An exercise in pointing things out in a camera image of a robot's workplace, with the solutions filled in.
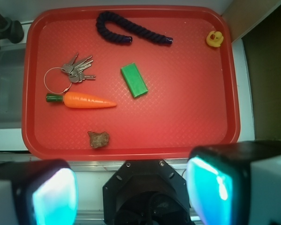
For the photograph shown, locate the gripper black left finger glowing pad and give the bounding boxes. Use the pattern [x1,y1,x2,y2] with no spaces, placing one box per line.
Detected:
[0,159,78,225]

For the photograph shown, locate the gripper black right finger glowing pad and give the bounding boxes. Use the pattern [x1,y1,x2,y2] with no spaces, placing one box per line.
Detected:
[186,140,281,225]

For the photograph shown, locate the brown rock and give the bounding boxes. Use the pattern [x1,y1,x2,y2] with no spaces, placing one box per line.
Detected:
[88,131,110,149]

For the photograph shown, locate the orange toy carrot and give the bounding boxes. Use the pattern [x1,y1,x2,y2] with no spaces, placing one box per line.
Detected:
[46,91,117,109]

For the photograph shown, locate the red plastic tray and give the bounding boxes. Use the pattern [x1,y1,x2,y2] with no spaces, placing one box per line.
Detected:
[22,6,240,161]

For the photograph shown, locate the green rectangular block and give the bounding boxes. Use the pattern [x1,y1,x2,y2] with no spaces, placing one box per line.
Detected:
[120,63,148,98]

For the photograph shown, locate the steel sink basin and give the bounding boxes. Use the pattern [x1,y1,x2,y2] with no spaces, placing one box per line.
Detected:
[0,44,26,129]

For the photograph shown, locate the yellow rubber duck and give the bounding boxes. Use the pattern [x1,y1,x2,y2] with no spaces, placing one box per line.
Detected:
[206,30,224,48]

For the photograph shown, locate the black octagonal mount plate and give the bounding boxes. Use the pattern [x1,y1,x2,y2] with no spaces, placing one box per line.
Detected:
[103,159,194,225]

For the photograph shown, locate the silver keys on ring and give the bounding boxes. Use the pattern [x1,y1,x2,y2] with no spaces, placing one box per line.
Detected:
[43,53,96,94]

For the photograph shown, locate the dark blue rope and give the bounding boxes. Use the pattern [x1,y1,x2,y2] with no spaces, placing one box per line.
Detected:
[96,11,174,46]

